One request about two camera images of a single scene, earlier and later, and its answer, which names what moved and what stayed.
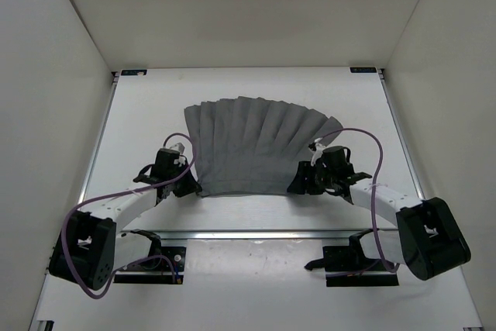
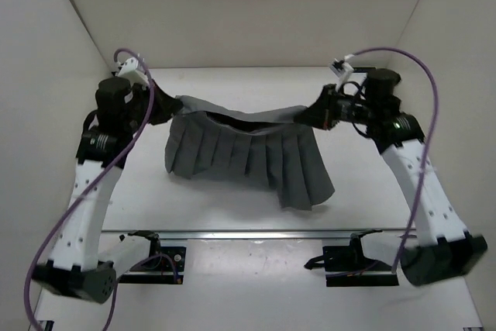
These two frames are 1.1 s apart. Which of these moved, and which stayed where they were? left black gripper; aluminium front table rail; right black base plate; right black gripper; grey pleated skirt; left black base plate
Moved: left black gripper; right black gripper; grey pleated skirt
Stayed: aluminium front table rail; left black base plate; right black base plate
